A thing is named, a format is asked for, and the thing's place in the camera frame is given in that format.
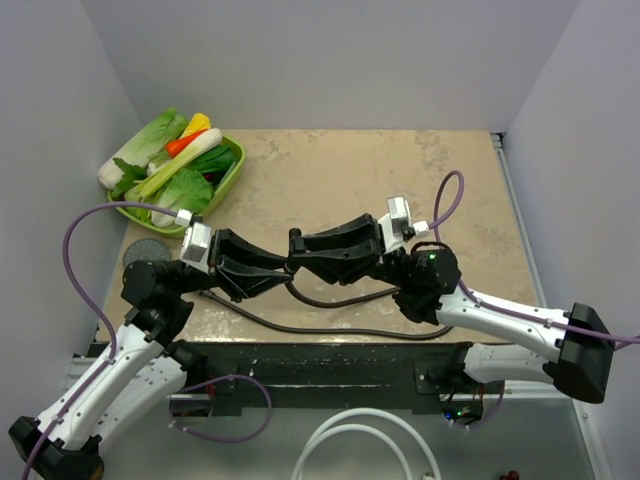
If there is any red small object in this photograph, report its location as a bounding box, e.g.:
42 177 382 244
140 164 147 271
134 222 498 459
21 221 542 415
499 470 520 480

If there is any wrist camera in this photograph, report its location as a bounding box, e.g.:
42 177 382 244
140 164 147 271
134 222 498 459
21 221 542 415
378 196 430 254
175 209 212 263

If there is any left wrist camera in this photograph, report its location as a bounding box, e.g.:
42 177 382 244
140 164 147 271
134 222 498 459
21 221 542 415
175 209 212 263

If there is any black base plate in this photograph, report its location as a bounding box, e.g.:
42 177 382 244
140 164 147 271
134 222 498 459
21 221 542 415
165 340 500 416

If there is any green lettuce toy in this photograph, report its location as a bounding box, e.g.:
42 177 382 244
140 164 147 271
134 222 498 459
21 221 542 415
124 169 214 228

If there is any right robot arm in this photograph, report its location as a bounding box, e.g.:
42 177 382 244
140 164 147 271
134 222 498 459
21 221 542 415
286 214 614 404

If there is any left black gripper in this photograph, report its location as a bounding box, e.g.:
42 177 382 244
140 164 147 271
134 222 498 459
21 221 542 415
174 227 294 302

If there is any napa cabbage toy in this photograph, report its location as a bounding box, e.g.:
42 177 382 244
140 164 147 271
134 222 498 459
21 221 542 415
98 108 188 190

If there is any orange carrot toy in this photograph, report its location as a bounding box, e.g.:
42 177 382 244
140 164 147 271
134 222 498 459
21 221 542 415
165 130 205 158

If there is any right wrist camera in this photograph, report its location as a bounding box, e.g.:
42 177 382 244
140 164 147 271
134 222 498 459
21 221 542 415
378 196 430 254

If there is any white leek toy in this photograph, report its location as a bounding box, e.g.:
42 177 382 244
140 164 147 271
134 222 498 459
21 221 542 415
133 128 223 199

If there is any grey shower head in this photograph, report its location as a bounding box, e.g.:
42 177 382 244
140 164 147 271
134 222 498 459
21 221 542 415
122 238 171 267

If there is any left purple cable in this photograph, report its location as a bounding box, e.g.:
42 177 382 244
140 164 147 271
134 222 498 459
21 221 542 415
21 202 274 480

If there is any yellow pepper toy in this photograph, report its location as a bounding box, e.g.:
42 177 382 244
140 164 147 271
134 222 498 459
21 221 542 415
180 113 211 139

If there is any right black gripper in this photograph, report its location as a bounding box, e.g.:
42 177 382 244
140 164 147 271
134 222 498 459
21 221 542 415
290 214 413 290

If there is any black shower hose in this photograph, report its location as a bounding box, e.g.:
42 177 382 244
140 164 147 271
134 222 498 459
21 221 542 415
197 277 450 342

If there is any green plastic tray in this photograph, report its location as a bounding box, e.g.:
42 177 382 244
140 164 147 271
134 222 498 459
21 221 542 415
106 135 247 240

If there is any dark green vegetable toy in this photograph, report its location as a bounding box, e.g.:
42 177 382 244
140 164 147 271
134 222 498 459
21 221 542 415
186 145 235 175

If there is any white hose loop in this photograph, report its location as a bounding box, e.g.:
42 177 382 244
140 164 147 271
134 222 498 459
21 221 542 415
290 408 442 480

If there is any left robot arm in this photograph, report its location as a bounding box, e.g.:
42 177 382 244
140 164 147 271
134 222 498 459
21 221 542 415
9 225 291 479

